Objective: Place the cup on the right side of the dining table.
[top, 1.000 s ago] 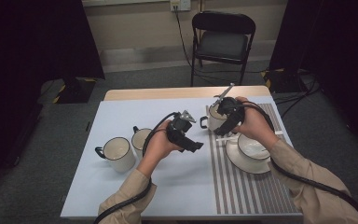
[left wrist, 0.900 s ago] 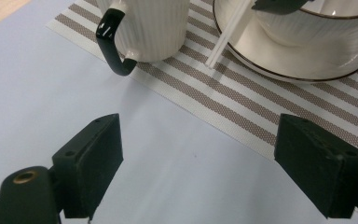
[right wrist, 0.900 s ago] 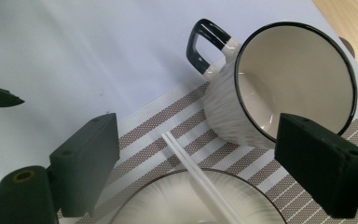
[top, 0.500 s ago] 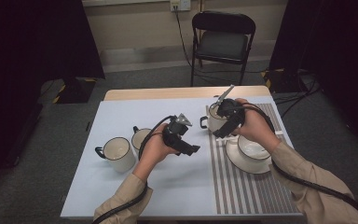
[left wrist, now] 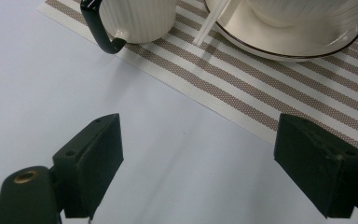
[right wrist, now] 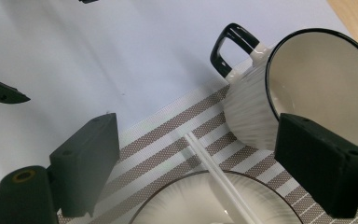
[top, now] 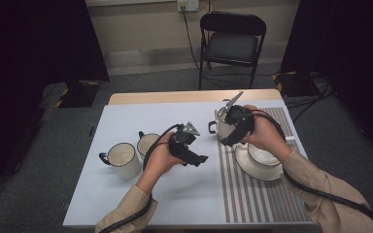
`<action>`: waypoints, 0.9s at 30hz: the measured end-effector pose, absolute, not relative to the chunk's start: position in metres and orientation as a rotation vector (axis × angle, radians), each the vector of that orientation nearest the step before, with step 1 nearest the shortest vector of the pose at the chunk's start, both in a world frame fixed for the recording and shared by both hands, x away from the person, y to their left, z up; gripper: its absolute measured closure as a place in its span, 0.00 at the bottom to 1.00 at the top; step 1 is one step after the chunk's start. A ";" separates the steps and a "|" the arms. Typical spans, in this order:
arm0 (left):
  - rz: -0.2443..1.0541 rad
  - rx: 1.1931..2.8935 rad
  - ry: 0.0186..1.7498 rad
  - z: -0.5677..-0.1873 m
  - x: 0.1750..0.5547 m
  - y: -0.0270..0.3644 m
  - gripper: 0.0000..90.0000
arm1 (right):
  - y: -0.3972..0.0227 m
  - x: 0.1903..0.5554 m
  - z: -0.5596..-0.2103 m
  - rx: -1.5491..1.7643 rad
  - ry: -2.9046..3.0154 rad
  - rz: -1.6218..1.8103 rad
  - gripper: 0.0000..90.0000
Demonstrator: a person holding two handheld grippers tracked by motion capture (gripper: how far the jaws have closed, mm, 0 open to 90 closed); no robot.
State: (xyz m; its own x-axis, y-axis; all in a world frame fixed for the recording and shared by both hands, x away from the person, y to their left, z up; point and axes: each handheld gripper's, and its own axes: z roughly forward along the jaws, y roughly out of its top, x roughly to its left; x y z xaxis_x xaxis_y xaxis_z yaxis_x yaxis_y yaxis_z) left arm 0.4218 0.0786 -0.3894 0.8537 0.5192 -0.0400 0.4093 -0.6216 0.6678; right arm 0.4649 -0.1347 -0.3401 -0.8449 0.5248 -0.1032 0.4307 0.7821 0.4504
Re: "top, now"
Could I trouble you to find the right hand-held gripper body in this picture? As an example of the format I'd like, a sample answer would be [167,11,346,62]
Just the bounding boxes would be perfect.
[223,90,256,139]

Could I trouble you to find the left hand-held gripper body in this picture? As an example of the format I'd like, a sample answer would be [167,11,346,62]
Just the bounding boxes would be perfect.
[169,121,202,163]

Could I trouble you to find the white mug black rim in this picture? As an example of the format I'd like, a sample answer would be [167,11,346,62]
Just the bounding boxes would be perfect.
[207,107,238,141]
[136,130,163,162]
[98,142,143,181]

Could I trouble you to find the white bowl black rim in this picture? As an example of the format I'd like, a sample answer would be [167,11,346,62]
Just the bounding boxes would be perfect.
[247,143,282,168]

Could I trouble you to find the person's right hand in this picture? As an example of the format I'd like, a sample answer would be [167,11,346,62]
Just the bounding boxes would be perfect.
[241,104,293,162]

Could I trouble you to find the person's left hand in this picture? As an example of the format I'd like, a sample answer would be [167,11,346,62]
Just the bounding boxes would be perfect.
[137,131,186,192]

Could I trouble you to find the white plate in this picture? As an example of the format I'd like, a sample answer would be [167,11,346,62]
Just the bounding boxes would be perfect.
[234,143,285,182]

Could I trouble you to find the wooden table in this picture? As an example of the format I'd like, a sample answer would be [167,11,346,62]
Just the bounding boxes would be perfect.
[108,88,284,106]

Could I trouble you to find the light blue table cover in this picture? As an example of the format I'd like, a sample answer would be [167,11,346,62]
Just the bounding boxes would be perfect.
[62,99,316,228]

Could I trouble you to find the black stand base yellow stripes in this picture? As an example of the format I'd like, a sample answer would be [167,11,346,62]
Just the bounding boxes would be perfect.
[271,70,317,98]
[53,79,102,110]

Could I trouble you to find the grey striped placemat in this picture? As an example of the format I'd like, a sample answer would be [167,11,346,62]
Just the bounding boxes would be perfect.
[217,107,316,224]

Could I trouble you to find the black folding chair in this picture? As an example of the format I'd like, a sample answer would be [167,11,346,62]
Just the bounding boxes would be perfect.
[198,11,268,90]

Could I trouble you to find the black curtain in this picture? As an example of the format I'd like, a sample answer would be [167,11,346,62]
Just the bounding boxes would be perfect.
[0,0,111,205]
[280,0,373,158]

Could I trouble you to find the black floor cables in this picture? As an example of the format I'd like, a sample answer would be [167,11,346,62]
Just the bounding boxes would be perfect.
[284,73,335,124]

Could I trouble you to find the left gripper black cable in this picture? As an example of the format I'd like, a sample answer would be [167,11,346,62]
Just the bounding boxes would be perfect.
[98,123,184,233]

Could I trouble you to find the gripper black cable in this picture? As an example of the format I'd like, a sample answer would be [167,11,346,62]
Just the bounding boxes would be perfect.
[98,123,184,233]
[239,109,373,231]

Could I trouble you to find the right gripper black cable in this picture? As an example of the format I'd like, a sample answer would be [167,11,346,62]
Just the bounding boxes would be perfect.
[239,109,373,231]

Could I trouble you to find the white wall socket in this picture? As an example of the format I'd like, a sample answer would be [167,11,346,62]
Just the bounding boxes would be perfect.
[177,0,200,14]

